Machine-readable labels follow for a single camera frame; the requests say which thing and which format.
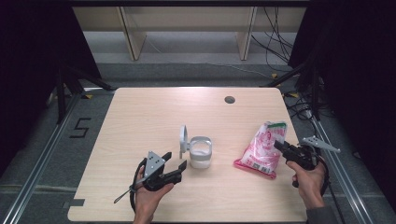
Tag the black tape strip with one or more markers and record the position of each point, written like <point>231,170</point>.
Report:
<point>76,203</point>

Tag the person's left hand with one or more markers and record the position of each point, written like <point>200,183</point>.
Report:
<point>149,199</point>

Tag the silver metal floor rail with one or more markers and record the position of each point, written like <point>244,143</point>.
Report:
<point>345,186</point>
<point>40,165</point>

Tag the person's right hand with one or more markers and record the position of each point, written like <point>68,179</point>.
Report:
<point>308,183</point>

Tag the pink and white powder bag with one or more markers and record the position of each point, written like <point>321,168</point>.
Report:
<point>261,149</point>

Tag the black metal stand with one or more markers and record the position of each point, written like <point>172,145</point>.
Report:
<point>60,99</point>
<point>315,93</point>

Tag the beige wooden furniture frame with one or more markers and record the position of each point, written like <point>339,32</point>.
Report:
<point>134,40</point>

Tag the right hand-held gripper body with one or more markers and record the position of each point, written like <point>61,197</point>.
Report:
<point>303,155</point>

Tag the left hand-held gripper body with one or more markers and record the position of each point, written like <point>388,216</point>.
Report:
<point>154,174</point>

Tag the clear jar with grey lid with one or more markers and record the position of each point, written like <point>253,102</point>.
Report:
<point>200,152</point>

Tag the black crossbar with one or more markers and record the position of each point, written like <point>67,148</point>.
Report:
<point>186,3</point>

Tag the black curtain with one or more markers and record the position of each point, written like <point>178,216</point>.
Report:
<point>358,77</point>
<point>31,62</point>

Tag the grey zip tie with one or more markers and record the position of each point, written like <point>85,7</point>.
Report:
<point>124,195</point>

